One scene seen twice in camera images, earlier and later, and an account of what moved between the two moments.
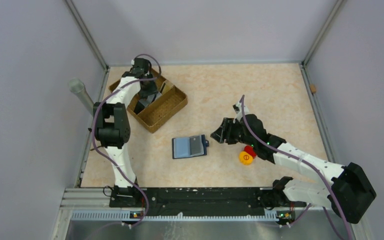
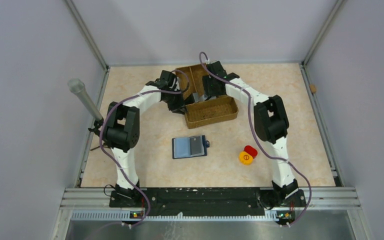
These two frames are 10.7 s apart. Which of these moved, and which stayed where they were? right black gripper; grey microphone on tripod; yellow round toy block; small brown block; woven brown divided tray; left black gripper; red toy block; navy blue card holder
Moved: right black gripper; left black gripper; woven brown divided tray
Stayed: red toy block; small brown block; grey microphone on tripod; yellow round toy block; navy blue card holder
